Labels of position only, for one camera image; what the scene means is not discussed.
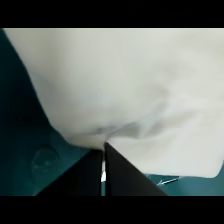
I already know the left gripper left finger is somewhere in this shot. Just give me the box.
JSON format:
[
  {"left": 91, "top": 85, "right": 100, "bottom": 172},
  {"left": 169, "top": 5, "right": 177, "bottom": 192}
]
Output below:
[{"left": 36, "top": 148, "right": 104, "bottom": 197}]

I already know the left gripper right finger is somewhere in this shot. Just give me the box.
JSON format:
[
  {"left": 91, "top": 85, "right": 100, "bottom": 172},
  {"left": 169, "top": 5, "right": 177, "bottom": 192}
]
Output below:
[{"left": 103, "top": 142, "right": 168, "bottom": 197}]

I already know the white garment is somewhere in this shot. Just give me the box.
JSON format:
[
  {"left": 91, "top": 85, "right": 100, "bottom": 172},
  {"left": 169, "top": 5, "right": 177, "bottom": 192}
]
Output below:
[{"left": 2, "top": 27, "right": 224, "bottom": 179}]

